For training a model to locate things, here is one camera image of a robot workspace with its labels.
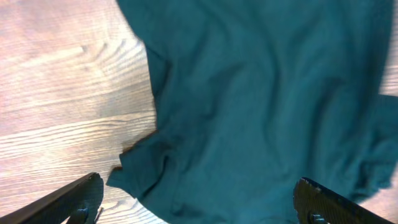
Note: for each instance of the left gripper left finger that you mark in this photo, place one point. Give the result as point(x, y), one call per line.
point(76, 202)

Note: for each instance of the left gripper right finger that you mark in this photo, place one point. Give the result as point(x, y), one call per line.
point(316, 204)

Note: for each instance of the black t-shirt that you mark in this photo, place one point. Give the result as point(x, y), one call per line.
point(252, 95)

